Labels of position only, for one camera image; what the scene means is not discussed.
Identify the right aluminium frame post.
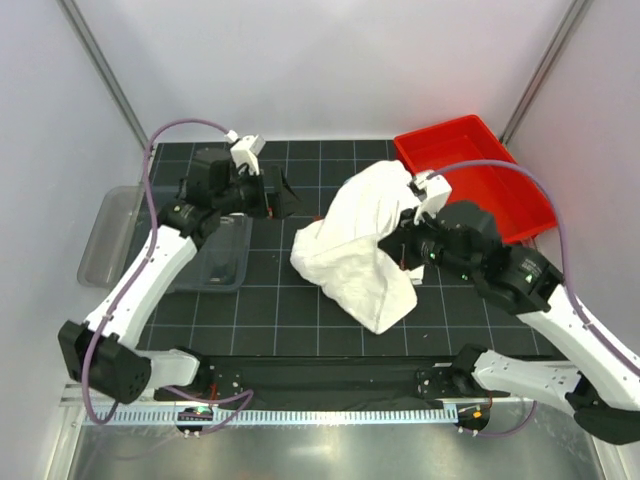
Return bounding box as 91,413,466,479
499,0,594,146

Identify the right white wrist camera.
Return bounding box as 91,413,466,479
409,170,452,225

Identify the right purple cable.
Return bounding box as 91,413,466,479
429,159,640,439

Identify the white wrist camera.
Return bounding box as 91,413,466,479
230,135,266,176
409,170,452,225

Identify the large white towel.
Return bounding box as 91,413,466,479
290,160,424,335

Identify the purple cable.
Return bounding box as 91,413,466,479
79,117,256,461
429,159,640,439

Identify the clear plastic tray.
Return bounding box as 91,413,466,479
77,184,252,293

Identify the red plastic bin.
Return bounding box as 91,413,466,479
392,114,564,246

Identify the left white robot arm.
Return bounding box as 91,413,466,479
58,146,302,404

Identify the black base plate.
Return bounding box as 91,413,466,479
152,354,511,406

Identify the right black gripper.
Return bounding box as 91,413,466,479
376,205,473,283

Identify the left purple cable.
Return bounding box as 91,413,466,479
79,117,256,461

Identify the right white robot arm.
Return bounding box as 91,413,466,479
378,201,639,445

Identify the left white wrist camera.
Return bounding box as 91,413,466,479
230,135,266,176

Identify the left aluminium frame post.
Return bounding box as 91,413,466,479
56,0,149,149

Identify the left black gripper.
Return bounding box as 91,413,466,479
214,165,305,220

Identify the aluminium frame post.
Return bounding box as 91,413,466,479
56,0,149,149
499,0,594,146

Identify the slotted metal rail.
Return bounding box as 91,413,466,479
108,403,458,427

